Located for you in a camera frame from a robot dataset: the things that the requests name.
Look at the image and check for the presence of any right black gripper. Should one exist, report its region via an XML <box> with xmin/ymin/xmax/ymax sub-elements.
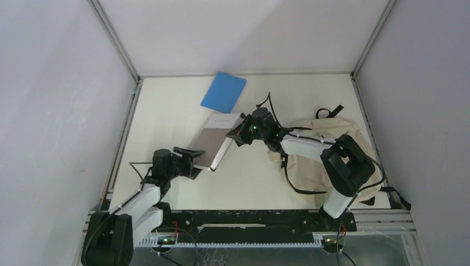
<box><xmin>226</xmin><ymin>114</ymin><xmax>267</xmax><ymax>146</ymax></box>

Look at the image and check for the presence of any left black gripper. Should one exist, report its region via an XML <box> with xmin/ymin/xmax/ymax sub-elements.
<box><xmin>166</xmin><ymin>147</ymin><xmax>205</xmax><ymax>180</ymax></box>

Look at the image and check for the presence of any grey and white book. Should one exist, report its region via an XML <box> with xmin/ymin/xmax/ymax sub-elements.
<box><xmin>188</xmin><ymin>113</ymin><xmax>246</xmax><ymax>171</ymax></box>

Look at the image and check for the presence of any blue notebook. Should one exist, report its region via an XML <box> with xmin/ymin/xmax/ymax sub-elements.
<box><xmin>200</xmin><ymin>72</ymin><xmax>247</xmax><ymax>114</ymax></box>

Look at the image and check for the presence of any beige canvas student bag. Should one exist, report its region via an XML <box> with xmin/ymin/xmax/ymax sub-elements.
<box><xmin>268</xmin><ymin>105</ymin><xmax>396</xmax><ymax>205</ymax></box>

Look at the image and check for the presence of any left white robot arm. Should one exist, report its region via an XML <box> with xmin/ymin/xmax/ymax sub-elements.
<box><xmin>80</xmin><ymin>147</ymin><xmax>205</xmax><ymax>265</ymax></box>

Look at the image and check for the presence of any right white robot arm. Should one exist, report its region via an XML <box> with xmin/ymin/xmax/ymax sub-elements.
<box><xmin>226</xmin><ymin>108</ymin><xmax>383</xmax><ymax>231</ymax></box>

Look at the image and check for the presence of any black mounting rail base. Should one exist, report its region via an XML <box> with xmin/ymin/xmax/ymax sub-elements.
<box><xmin>152</xmin><ymin>209</ymin><xmax>357</xmax><ymax>245</ymax></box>

